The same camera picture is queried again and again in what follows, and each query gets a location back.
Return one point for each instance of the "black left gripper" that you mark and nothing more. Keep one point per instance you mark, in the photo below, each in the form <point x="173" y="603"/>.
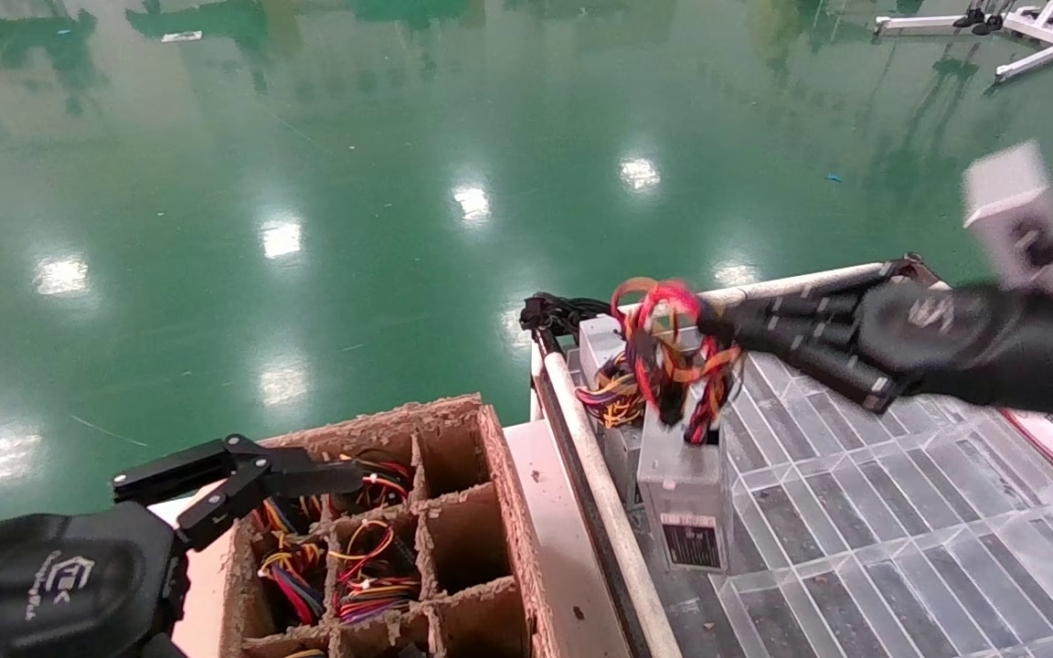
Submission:
<point x="51" y="585"/>

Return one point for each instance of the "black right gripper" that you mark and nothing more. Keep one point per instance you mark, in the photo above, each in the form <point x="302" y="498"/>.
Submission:
<point x="947" y="338"/>

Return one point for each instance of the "clear plastic divider tray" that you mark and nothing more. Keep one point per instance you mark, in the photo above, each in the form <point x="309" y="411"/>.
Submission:
<point x="856" y="512"/>

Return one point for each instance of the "brown cardboard divider box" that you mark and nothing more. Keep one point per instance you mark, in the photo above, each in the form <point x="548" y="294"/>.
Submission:
<point x="472" y="539"/>

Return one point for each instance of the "white wheeled stand base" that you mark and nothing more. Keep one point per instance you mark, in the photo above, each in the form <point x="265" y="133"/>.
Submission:
<point x="1038" y="27"/>

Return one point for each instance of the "white floor label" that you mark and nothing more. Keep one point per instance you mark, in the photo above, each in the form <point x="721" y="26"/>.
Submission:
<point x="181" y="37"/>

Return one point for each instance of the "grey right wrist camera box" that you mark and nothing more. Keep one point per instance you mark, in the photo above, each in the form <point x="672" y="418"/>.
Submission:
<point x="1006" y="196"/>

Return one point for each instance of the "white tube cart frame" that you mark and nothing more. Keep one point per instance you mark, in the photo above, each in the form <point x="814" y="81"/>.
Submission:
<point x="600" y="512"/>

